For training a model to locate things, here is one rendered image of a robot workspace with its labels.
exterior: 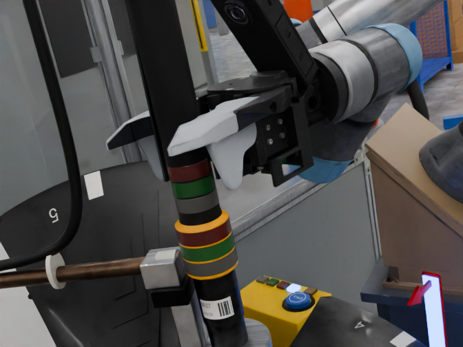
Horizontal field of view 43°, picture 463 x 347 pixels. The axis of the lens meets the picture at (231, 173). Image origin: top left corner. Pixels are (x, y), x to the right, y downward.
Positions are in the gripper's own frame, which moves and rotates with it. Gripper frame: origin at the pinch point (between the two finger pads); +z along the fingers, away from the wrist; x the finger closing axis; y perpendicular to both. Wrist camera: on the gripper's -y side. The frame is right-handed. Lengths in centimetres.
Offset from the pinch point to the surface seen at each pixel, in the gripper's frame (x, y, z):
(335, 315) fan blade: 6.0, 31.8, -25.2
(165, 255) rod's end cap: 2.4, 10.6, -0.6
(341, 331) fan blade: 4.0, 32.2, -23.2
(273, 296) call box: 30, 43, -39
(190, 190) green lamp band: -1.3, 4.9, -1.8
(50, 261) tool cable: 10.3, 9.8, 5.2
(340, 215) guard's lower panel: 70, 67, -114
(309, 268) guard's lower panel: 70, 76, -95
